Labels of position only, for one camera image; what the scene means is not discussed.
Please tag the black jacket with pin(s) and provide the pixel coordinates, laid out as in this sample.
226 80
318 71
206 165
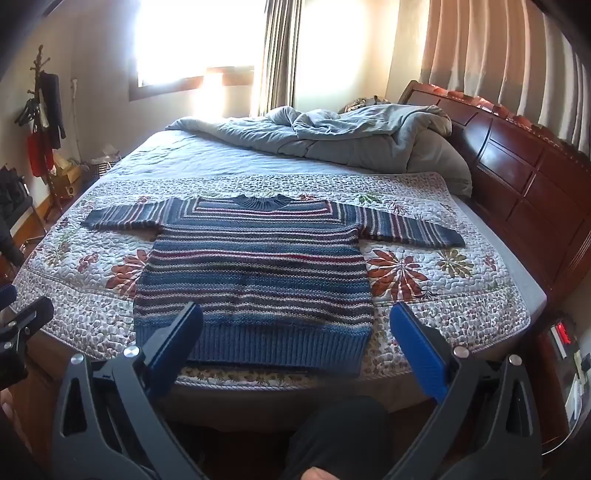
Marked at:
7 240

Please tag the dark hanging coat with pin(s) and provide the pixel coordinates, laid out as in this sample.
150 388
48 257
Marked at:
53 106

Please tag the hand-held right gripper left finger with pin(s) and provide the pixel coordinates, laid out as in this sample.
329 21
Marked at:
178 341

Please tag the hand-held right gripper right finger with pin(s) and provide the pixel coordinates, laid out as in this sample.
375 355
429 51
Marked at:
418 350

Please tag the floral quilted bedspread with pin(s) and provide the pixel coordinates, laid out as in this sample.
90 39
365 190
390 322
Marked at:
461 286

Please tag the wooden coat rack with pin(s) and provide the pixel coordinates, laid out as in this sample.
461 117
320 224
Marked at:
40 60

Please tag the wooden nightstand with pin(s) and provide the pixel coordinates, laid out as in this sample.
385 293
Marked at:
549 392

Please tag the beige pleated curtain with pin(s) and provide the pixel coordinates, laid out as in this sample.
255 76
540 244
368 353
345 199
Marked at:
485 46

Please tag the wooden framed window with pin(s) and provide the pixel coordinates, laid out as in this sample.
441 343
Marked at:
194 37

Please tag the striped knit sweater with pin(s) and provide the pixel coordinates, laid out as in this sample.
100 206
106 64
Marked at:
258 277

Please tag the camouflage cloth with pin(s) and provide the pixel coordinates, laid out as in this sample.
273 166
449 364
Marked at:
364 104

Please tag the grey duvet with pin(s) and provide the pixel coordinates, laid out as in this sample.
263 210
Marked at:
360 134

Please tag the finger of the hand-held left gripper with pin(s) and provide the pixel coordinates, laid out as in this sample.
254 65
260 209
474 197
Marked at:
32 314
7 297

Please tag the cardboard box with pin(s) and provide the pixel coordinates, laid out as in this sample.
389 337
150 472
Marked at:
67 177

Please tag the white wall conduit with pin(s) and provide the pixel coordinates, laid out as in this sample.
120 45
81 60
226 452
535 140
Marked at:
75 120

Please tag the brown bed base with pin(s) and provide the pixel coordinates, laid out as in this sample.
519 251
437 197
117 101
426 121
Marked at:
300 385

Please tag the woven basket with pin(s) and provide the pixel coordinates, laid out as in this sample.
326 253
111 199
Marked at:
99 167

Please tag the black chair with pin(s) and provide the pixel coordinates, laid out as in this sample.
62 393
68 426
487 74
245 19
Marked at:
11 198

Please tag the black clock red display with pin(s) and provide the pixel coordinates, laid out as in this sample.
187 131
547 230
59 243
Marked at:
563 333

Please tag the grey striped window curtain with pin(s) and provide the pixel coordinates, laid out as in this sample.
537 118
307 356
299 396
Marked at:
281 55

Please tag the red-brown wooden headboard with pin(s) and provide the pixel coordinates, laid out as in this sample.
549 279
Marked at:
531 184

